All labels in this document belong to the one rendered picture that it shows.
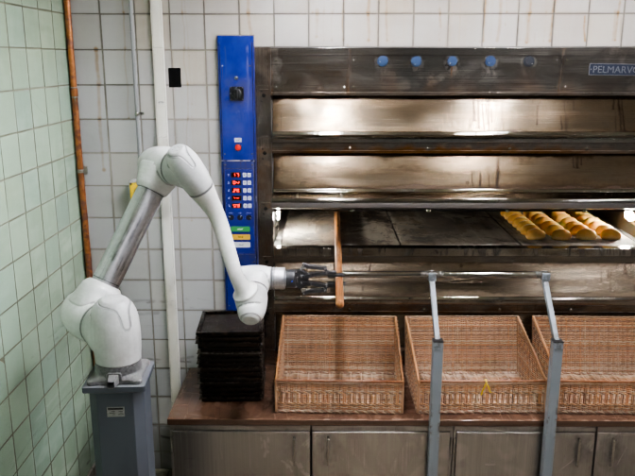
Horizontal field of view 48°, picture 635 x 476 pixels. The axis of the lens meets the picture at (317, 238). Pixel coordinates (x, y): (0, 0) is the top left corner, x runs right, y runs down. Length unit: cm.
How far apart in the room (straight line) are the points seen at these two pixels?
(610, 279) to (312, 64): 174
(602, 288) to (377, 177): 121
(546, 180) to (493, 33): 71
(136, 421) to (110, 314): 38
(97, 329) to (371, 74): 166
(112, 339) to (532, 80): 212
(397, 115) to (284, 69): 55
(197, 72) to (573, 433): 226
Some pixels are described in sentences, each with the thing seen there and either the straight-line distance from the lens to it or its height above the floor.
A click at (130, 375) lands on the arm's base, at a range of 253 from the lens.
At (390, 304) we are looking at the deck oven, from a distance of 351.
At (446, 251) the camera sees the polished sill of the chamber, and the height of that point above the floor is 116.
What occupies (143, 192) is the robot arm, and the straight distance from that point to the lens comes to 269.
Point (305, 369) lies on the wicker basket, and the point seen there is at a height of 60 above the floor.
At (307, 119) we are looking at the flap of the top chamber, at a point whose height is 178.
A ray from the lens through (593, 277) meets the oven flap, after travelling 369.
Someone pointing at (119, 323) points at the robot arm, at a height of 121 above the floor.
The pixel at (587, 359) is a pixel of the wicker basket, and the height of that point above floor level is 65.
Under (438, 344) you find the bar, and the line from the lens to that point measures 295.
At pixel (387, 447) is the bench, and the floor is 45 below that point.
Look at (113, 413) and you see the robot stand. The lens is 257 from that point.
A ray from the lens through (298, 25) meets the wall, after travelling 330.
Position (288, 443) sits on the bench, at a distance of 318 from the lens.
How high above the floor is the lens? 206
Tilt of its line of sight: 14 degrees down
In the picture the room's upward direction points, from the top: straight up
